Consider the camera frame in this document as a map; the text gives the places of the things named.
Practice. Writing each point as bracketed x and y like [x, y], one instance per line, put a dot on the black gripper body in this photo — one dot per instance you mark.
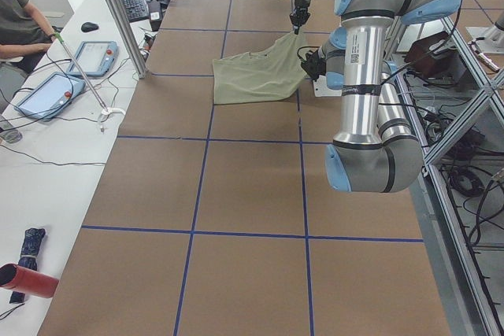
[302, 1]
[315, 65]

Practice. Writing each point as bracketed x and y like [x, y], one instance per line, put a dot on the green long-sleeve shirt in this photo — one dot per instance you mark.
[269, 75]

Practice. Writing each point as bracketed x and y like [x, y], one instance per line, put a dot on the black computer keyboard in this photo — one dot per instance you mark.
[136, 10]

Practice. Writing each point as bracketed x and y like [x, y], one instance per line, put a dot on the teach pendant far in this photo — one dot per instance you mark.
[96, 58]

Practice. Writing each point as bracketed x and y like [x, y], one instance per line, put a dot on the teach pendant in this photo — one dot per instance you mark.
[50, 97]
[96, 58]

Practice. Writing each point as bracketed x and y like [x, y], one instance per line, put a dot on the metal reacher grabber tool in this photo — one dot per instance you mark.
[106, 110]

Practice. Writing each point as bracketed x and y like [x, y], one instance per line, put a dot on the black computer mouse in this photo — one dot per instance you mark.
[88, 27]

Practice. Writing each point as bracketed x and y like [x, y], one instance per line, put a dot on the teach pendant near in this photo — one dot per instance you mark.
[50, 97]

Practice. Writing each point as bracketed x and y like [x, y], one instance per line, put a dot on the seated person in grey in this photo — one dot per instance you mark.
[25, 33]

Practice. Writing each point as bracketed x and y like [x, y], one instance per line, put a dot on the red cylinder bottle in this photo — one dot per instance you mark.
[27, 281]

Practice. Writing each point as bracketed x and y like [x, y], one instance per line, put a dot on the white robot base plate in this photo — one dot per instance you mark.
[321, 89]

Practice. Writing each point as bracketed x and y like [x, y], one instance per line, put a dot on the brown box under frame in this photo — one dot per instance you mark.
[431, 55]

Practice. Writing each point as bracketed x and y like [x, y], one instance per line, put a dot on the aluminium side frame rails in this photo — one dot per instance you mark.
[458, 117]

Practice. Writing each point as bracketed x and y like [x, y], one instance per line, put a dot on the aluminium frame post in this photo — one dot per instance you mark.
[120, 17]

